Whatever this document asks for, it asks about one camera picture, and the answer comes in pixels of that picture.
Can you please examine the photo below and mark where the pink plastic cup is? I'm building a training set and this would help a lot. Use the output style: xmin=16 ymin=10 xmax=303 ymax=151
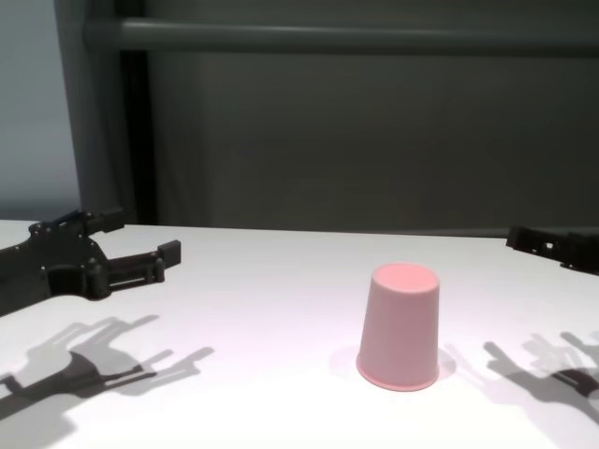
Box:
xmin=356 ymin=262 xmax=442 ymax=392

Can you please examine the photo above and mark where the grey partition post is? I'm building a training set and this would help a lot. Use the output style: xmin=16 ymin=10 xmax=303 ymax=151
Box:
xmin=54 ymin=0 xmax=125 ymax=224

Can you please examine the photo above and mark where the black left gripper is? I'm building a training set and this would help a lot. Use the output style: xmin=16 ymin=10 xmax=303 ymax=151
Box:
xmin=0 ymin=208 xmax=183 ymax=318

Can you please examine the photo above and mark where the thin grey partition rail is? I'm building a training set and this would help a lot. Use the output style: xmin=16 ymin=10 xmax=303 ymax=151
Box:
xmin=158 ymin=224 xmax=599 ymax=239

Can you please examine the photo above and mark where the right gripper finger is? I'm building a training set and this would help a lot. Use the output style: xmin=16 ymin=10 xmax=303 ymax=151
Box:
xmin=505 ymin=224 xmax=570 ymax=257
xmin=559 ymin=229 xmax=599 ymax=275

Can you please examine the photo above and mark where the blue-grey panel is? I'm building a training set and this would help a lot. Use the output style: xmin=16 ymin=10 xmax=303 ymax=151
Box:
xmin=0 ymin=0 xmax=83 ymax=221

